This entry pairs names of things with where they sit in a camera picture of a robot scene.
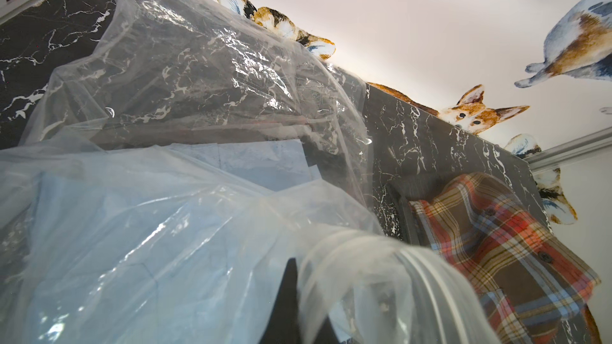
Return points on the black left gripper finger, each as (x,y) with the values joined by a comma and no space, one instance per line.
(283,325)

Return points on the clear plastic vacuum bag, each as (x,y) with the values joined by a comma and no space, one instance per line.
(187,73)

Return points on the red plaid shirt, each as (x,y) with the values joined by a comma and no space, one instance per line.
(527,281)

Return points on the light blue folded shirt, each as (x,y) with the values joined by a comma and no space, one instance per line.
(155,245)

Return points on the aluminium frame post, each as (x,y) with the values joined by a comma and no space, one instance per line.
(575,150)

